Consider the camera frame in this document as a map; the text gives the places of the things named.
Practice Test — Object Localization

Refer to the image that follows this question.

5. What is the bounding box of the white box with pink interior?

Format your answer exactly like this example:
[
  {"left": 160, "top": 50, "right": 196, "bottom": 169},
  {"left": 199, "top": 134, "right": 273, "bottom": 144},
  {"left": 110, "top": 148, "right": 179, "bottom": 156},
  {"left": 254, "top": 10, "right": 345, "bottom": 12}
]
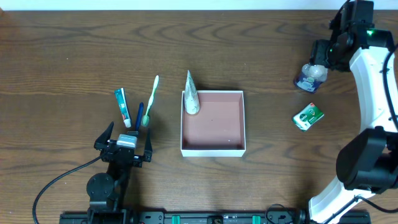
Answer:
[{"left": 180, "top": 90, "right": 246, "bottom": 157}]

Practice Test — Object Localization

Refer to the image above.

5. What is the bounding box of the green white toothbrush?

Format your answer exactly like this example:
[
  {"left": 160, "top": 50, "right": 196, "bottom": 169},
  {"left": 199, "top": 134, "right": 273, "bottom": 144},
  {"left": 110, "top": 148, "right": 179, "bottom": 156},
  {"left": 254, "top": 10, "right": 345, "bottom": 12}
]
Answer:
[{"left": 141, "top": 75, "right": 159, "bottom": 127}]

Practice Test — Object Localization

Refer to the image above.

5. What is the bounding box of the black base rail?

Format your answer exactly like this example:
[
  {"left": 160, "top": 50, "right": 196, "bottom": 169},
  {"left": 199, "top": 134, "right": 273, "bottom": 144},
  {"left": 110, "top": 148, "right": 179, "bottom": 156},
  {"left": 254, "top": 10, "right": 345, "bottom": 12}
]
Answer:
[{"left": 58, "top": 208, "right": 373, "bottom": 224}]

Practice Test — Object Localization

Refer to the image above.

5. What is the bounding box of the blue disposable razor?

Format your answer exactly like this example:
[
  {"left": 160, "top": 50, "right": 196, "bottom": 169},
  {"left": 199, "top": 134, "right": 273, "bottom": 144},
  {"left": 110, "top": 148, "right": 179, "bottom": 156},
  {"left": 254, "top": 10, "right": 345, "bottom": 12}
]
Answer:
[{"left": 127, "top": 102, "right": 144, "bottom": 136}]

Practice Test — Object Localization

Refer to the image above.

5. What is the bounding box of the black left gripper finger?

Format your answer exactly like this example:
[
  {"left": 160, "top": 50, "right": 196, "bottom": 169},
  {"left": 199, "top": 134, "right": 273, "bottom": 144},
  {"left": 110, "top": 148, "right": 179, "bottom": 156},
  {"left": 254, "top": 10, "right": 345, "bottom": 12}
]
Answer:
[
  {"left": 94, "top": 121, "right": 114, "bottom": 150},
  {"left": 144, "top": 129, "right": 153, "bottom": 162}
]

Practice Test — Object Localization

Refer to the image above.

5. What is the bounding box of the white conditioner tube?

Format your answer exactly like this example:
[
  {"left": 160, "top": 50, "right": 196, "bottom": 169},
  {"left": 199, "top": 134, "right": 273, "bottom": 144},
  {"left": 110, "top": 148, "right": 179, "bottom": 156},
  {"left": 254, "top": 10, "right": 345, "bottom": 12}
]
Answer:
[{"left": 184, "top": 70, "right": 200, "bottom": 115}]

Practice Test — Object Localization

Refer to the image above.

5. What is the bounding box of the green toothpaste tube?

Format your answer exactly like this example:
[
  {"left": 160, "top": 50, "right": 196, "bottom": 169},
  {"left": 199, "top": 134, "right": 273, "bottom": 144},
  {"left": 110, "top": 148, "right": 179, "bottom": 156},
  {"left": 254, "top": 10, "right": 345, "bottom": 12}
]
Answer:
[{"left": 114, "top": 88, "right": 132, "bottom": 128}]

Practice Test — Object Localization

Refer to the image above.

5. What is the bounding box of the green soap packet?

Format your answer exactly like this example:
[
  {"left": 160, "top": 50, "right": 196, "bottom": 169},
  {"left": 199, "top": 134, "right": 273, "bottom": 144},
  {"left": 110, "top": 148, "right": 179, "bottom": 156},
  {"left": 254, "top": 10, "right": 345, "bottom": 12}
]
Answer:
[{"left": 292, "top": 103, "right": 324, "bottom": 132}]

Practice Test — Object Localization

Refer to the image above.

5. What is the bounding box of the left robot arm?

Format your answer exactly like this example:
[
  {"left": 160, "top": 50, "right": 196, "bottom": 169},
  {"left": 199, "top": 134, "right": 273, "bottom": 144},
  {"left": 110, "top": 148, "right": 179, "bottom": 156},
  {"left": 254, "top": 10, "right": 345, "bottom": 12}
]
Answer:
[{"left": 86, "top": 123, "right": 152, "bottom": 223}]

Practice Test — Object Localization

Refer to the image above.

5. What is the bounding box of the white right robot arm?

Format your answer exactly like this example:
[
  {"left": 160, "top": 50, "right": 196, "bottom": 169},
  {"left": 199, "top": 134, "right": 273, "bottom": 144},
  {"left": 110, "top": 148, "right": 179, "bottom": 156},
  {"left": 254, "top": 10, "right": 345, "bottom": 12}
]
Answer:
[{"left": 307, "top": 1, "right": 397, "bottom": 223}]

